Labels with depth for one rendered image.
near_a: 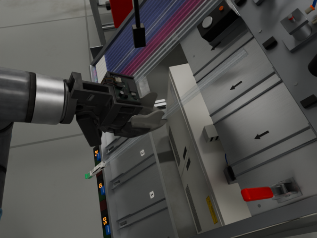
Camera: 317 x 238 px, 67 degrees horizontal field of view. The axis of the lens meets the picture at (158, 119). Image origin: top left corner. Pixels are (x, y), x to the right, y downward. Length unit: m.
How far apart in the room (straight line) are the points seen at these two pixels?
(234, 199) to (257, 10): 0.59
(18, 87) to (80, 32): 1.96
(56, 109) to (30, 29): 2.14
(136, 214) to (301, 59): 0.49
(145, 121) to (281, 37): 0.26
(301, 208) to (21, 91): 0.42
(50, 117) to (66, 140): 1.30
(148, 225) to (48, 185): 1.06
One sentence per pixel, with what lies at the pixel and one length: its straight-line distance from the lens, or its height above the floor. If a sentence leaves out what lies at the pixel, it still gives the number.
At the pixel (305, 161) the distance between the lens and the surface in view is 0.42.
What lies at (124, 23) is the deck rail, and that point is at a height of 0.89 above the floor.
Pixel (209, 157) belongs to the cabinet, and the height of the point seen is 0.62.
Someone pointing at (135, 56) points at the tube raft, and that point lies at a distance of 0.75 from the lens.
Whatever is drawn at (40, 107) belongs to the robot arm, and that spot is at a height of 1.14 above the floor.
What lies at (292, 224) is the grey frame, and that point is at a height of 0.63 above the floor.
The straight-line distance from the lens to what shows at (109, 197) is 0.72.
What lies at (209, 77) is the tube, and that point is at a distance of 0.45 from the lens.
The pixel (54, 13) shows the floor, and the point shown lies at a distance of 2.59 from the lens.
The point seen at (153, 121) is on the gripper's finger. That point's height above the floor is 1.02.
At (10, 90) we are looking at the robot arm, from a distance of 0.37.
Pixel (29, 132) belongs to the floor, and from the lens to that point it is 1.81.
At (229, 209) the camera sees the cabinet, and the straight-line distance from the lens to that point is 0.84.
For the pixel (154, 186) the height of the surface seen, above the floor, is 0.84.
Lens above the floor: 1.42
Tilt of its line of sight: 60 degrees down
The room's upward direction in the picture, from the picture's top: straight up
